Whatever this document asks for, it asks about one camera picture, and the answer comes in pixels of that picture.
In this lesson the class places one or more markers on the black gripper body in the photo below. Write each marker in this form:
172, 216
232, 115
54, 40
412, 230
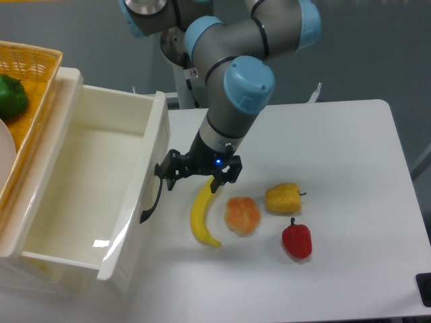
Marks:
203, 160

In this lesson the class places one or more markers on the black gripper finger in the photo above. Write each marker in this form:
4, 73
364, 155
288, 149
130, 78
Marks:
175, 166
227, 173

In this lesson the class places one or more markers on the white drawer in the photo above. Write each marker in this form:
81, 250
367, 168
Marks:
56, 277
101, 183

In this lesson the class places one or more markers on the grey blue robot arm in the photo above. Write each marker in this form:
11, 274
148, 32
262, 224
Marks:
231, 59

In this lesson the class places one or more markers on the white drawer cabinet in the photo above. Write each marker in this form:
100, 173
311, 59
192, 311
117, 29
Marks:
22, 205

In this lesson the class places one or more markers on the orange bread roll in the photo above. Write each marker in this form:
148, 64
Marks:
242, 216

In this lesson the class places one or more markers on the yellow banana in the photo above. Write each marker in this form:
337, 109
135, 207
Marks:
198, 217

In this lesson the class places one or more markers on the yellow bell pepper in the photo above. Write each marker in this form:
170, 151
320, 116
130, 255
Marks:
284, 198

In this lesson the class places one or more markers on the red bell pepper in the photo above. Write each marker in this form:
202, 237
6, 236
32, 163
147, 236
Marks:
297, 240

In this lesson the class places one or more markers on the white plate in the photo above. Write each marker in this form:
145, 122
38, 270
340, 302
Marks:
7, 153

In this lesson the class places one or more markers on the yellow woven basket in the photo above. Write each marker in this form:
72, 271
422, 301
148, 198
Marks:
36, 67

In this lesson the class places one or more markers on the green bell pepper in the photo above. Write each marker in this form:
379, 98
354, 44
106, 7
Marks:
14, 100

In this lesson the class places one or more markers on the black device at table edge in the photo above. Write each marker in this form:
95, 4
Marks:
423, 281

